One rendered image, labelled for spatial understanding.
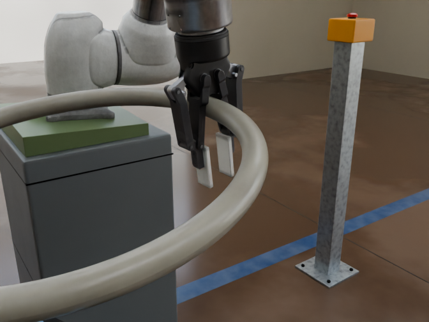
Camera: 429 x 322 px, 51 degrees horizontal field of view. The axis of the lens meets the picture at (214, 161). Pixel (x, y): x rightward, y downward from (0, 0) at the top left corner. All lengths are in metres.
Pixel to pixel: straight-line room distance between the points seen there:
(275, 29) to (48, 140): 5.96
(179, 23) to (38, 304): 0.38
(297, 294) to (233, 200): 1.58
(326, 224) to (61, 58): 1.27
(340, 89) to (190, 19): 1.26
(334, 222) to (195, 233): 1.62
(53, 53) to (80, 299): 0.97
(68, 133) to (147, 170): 0.24
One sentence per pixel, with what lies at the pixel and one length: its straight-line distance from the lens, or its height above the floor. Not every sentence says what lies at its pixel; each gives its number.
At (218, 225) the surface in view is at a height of 0.98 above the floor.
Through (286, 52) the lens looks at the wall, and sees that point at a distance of 7.13.
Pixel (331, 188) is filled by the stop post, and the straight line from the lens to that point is 1.92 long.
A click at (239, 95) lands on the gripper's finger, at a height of 1.02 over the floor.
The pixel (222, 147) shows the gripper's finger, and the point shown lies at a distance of 0.71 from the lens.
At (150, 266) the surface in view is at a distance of 0.37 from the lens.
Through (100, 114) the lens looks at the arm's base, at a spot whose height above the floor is 0.86.
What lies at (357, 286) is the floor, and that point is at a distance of 2.09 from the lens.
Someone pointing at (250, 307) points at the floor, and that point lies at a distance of 1.89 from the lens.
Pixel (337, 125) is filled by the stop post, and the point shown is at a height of 0.68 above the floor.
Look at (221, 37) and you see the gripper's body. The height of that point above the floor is 1.11.
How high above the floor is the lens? 1.17
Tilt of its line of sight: 20 degrees down
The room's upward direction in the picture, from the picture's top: straight up
